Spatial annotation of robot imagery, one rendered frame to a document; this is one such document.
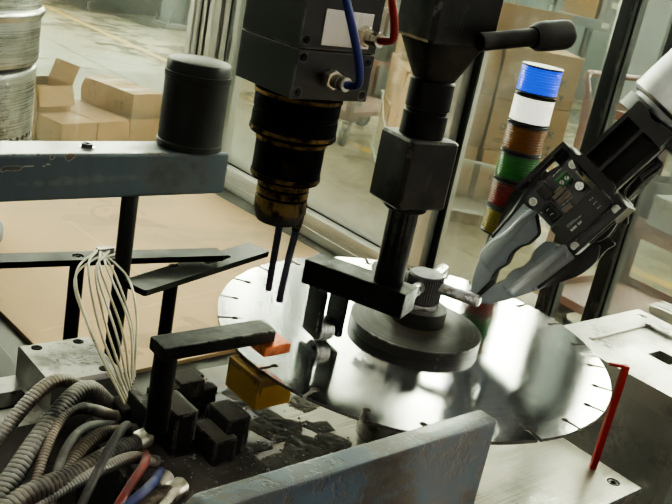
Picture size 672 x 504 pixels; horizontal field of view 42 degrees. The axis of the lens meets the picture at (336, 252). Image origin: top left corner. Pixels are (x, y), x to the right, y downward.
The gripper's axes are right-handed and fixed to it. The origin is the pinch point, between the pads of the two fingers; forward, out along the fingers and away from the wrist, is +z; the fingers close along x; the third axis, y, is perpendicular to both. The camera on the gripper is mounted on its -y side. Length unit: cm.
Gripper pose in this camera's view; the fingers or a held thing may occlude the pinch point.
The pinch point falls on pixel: (486, 289)
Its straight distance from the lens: 78.7
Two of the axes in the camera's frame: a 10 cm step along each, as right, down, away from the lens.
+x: 6.2, 7.4, -2.6
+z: -6.7, 6.7, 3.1
